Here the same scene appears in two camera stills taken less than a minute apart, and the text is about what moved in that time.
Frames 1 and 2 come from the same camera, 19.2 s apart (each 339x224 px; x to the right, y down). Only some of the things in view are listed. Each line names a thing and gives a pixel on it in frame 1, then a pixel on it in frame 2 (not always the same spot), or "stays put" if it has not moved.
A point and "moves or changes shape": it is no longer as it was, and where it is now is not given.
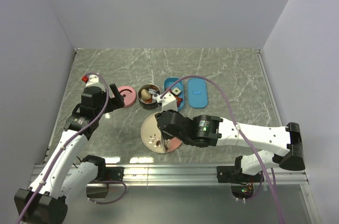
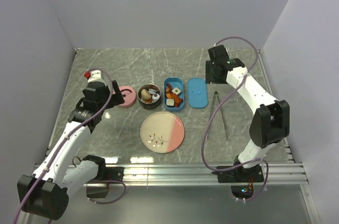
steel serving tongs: (164, 142) moves or changes shape
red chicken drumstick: (178, 99) stays put
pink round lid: (128, 95) stays put
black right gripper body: (185, 139) -> (210, 74)
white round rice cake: (152, 91) stays put
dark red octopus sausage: (166, 147) -> (169, 86)
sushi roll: (176, 91) stays put
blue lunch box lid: (197, 93) stays put
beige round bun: (145, 95) stays put
